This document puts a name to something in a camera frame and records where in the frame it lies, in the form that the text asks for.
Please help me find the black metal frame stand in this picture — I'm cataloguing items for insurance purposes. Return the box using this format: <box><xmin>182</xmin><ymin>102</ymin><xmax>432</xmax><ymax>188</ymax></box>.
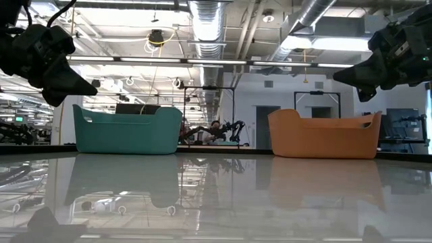
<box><xmin>183</xmin><ymin>86</ymin><xmax>236</xmax><ymax>149</ymax></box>
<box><xmin>293</xmin><ymin>90</ymin><xmax>342</xmax><ymax>119</ymax></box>

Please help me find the silver ceiling duct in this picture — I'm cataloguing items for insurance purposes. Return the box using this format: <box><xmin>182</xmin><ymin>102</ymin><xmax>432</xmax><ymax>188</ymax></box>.
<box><xmin>268</xmin><ymin>0</ymin><xmax>338</xmax><ymax>74</ymax></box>
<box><xmin>187</xmin><ymin>0</ymin><xmax>226</xmax><ymax>117</ymax></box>

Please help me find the black table edge frame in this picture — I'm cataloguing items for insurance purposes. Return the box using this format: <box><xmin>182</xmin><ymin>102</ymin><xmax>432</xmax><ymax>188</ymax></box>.
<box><xmin>0</xmin><ymin>144</ymin><xmax>432</xmax><ymax>163</ymax></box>

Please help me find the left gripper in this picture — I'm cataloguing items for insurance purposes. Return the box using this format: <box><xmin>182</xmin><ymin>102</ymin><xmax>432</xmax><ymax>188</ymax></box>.
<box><xmin>0</xmin><ymin>24</ymin><xmax>99</xmax><ymax>108</ymax></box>

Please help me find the black overhead camera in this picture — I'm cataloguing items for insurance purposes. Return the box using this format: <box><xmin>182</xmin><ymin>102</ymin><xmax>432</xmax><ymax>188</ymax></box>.
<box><xmin>148</xmin><ymin>29</ymin><xmax>165</xmax><ymax>47</ymax></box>

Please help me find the teal plastic bin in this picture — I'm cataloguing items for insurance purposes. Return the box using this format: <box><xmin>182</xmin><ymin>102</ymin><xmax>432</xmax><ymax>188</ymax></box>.
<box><xmin>72</xmin><ymin>103</ymin><xmax>183</xmax><ymax>155</ymax></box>

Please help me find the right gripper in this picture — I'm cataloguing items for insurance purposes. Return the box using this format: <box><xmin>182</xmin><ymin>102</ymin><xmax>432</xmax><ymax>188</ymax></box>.
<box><xmin>333</xmin><ymin>5</ymin><xmax>432</xmax><ymax>103</ymax></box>

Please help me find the person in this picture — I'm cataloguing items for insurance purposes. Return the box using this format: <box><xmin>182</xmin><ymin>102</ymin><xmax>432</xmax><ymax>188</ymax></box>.
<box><xmin>201</xmin><ymin>119</ymin><xmax>223</xmax><ymax>146</ymax></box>

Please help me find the grey door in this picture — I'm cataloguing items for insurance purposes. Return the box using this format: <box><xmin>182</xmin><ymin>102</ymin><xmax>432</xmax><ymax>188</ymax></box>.
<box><xmin>255</xmin><ymin>105</ymin><xmax>281</xmax><ymax>150</ymax></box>

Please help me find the dark monitor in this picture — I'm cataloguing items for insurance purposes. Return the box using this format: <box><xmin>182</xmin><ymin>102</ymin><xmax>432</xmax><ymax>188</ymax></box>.
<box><xmin>115</xmin><ymin>103</ymin><xmax>161</xmax><ymax>115</ymax></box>

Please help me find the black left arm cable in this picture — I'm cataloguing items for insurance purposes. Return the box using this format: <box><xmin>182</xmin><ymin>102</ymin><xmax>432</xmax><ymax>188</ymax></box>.
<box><xmin>22</xmin><ymin>0</ymin><xmax>78</xmax><ymax>30</ymax></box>

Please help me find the orange plastic bin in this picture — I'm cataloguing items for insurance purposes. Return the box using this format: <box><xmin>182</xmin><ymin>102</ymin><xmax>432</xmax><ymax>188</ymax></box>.
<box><xmin>267</xmin><ymin>108</ymin><xmax>383</xmax><ymax>160</ymax></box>

